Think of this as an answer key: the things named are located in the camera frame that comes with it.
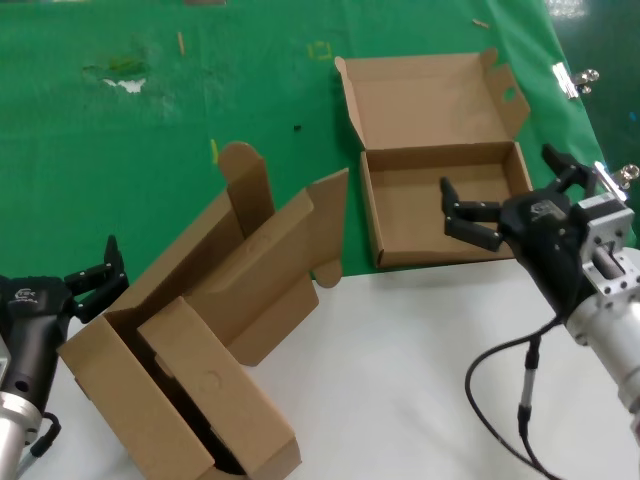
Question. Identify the large open cardboard box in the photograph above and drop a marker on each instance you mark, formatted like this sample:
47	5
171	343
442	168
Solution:
125	400

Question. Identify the silver binder clip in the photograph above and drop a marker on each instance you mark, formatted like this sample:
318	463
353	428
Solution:
625	177
565	80

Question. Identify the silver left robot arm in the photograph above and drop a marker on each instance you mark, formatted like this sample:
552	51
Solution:
12	430

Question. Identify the short wooden stick piece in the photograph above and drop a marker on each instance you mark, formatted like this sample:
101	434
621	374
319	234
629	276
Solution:
480	23

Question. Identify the green cloth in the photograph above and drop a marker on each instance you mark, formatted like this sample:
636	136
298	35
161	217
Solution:
150	150

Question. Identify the brown paper box with hole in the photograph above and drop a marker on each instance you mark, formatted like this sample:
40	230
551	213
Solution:
425	105

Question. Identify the yellow tape strip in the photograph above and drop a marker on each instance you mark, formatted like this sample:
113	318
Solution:
214	150

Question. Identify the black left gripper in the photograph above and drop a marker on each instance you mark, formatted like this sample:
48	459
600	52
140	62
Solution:
30	320

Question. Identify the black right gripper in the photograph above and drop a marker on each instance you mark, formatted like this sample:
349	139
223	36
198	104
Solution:
545	240

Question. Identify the folded brown paper box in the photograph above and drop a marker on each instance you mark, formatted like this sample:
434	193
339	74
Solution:
215	380

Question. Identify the clear bubble wrap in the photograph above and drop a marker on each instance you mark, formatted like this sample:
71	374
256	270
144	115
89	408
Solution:
565	7

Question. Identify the long wooden stick piece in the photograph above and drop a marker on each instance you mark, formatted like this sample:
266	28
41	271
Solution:
181	42

